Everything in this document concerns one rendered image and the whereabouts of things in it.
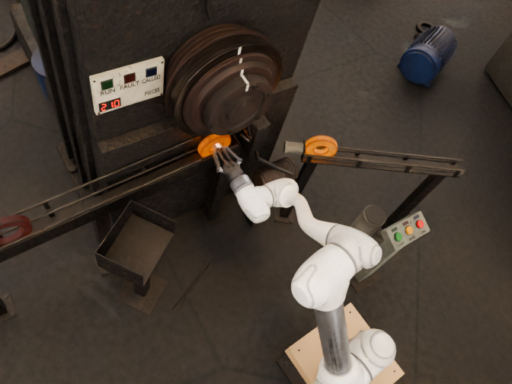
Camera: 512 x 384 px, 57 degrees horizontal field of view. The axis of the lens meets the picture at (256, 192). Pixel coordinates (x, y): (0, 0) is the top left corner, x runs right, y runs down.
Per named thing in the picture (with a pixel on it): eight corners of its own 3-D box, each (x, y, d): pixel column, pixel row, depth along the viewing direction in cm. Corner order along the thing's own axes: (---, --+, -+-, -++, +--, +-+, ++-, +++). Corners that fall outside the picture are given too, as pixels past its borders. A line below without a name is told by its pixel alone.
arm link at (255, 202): (230, 200, 201) (254, 191, 208) (248, 230, 196) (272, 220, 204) (239, 187, 193) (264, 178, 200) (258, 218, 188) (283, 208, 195)
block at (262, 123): (237, 142, 235) (245, 112, 215) (250, 138, 238) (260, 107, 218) (248, 159, 232) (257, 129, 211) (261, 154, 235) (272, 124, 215)
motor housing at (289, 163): (237, 213, 279) (254, 164, 234) (267, 200, 288) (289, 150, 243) (248, 232, 274) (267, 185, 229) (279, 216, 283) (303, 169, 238)
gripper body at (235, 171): (228, 187, 203) (217, 170, 206) (244, 180, 206) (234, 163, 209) (231, 178, 197) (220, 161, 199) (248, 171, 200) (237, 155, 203)
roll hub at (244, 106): (198, 135, 182) (206, 85, 158) (258, 113, 193) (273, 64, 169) (205, 145, 180) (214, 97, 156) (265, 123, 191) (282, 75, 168)
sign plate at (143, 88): (94, 111, 168) (88, 75, 152) (161, 91, 178) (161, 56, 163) (97, 116, 167) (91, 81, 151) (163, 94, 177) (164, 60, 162)
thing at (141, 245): (108, 307, 237) (94, 252, 177) (135, 264, 251) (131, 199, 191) (144, 325, 237) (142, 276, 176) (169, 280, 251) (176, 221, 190)
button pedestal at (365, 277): (337, 271, 273) (382, 225, 221) (367, 254, 283) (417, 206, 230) (353, 295, 267) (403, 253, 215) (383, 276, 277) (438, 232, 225)
